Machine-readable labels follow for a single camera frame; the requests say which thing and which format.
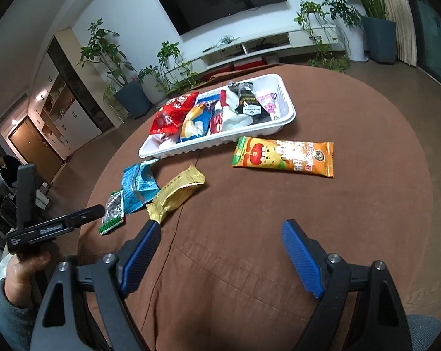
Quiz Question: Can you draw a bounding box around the black snack packet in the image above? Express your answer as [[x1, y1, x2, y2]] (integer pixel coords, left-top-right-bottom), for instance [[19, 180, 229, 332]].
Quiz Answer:
[[227, 80, 273, 125]]

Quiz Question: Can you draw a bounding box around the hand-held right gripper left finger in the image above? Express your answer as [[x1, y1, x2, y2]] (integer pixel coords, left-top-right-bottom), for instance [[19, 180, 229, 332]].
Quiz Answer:
[[29, 220, 162, 351]]

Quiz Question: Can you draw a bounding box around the light blue snack packet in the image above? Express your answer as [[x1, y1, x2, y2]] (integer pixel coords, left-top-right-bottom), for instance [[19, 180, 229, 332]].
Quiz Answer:
[[121, 160, 161, 216]]

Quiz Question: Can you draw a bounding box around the blue chip snack packet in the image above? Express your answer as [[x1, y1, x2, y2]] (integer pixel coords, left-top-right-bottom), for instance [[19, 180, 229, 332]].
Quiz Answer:
[[177, 94, 221, 142]]

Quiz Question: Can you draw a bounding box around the person's right leg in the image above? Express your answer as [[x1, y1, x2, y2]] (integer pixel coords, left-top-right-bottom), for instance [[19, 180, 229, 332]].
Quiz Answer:
[[406, 312, 441, 351]]

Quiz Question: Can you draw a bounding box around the trailing vine plant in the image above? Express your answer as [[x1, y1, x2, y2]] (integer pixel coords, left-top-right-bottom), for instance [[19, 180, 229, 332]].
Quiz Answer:
[[157, 40, 203, 96]]

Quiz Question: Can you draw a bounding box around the person's left forearm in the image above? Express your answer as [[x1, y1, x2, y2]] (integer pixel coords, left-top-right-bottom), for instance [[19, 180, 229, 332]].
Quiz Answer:
[[0, 281, 42, 351]]

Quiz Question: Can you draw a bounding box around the small green silver packet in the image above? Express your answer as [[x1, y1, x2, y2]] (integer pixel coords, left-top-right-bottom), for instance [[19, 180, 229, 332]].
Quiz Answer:
[[98, 189, 126, 235]]

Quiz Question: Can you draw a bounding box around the white plastic tray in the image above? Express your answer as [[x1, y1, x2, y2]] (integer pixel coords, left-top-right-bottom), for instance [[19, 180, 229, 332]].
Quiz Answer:
[[139, 74, 297, 160]]

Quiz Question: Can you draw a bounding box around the small plant pale pot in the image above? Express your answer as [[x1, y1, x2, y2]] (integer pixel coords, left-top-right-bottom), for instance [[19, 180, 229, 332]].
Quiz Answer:
[[137, 65, 169, 105]]

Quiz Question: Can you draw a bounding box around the wall-mounted black television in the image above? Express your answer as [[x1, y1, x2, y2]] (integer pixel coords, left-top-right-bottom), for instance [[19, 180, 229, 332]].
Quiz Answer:
[[154, 0, 289, 37]]

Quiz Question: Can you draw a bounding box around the long white red-striped packet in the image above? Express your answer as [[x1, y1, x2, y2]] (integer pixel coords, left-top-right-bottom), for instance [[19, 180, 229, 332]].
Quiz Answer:
[[218, 89, 253, 133]]

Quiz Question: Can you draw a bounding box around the wooden door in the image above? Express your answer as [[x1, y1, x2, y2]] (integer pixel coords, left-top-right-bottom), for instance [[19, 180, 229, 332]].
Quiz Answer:
[[8, 116, 64, 184]]

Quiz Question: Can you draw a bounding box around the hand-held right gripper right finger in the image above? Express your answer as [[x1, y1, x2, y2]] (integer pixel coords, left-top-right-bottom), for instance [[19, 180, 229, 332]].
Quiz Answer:
[[282, 219, 413, 351]]

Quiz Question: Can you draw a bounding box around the pink snack packet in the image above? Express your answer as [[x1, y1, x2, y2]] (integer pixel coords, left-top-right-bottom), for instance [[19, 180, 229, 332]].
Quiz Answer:
[[257, 92, 282, 120]]

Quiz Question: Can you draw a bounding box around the beige curtain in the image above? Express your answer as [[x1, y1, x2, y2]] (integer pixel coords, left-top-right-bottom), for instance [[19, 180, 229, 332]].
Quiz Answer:
[[383, 0, 421, 68]]

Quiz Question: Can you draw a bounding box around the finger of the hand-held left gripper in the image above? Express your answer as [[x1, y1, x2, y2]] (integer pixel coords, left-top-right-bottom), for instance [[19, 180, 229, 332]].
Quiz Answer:
[[64, 205, 106, 228]]

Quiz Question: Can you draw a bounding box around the tall broad-leaf plant dark pot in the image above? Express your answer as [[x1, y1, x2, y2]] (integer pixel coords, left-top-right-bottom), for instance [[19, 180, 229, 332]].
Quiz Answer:
[[327, 0, 397, 63]]

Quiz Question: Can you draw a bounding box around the large red snack packet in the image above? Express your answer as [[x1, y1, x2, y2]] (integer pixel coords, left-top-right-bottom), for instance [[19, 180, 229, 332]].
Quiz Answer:
[[149, 93, 200, 137]]

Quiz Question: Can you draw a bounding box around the orange green snack packet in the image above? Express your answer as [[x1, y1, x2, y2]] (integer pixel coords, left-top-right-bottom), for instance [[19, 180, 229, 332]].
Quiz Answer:
[[231, 135, 334, 179]]

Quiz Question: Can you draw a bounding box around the white television cabinet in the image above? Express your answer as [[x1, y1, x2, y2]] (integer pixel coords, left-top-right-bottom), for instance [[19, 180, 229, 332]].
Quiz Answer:
[[188, 27, 350, 73]]

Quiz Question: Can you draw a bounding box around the wooden display cabinet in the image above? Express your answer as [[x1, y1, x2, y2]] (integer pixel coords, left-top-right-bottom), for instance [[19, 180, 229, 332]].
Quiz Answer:
[[28, 27, 116, 159]]

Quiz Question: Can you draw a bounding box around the gold yellow snack packet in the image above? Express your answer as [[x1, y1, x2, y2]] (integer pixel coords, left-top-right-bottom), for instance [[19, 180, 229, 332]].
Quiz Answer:
[[146, 164, 207, 224]]

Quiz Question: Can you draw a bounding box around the small dark red packet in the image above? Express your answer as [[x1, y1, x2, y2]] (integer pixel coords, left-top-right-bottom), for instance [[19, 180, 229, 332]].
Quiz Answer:
[[209, 111, 225, 135]]

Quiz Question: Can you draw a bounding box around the small-leaf plant white pot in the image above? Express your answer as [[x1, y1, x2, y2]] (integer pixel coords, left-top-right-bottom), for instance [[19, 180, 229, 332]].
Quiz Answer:
[[322, 0, 368, 63]]

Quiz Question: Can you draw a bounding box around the leafy tree plant grey pot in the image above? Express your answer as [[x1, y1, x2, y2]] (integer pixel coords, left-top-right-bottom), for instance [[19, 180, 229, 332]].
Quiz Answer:
[[79, 17, 152, 120]]

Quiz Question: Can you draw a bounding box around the person's left hand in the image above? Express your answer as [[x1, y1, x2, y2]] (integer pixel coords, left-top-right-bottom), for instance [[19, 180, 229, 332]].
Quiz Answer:
[[4, 243, 60, 309]]

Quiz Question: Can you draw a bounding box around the climbing vine plant on cabinet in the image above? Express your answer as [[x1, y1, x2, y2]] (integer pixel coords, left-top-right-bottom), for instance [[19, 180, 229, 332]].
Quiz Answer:
[[293, 0, 353, 74]]

